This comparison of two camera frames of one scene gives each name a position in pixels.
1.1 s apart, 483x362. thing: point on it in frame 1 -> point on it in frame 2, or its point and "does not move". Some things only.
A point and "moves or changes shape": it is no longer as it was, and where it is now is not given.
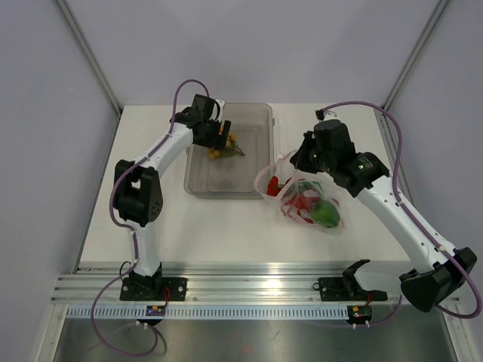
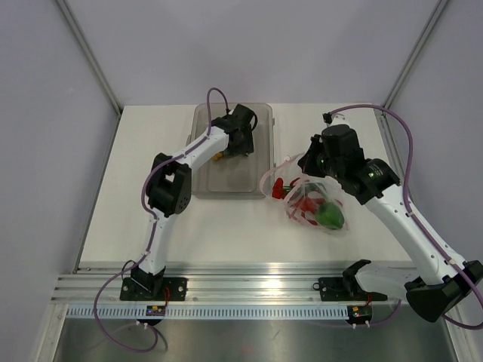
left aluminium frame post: [93, 54] does not move
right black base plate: [335, 289] does not move
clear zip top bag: [306, 195] moves or changes shape
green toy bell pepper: [324, 213] moves or changes shape
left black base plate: [176, 286] does not move
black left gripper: [217, 141] -> [247, 146]
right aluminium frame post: [389, 96] does not move
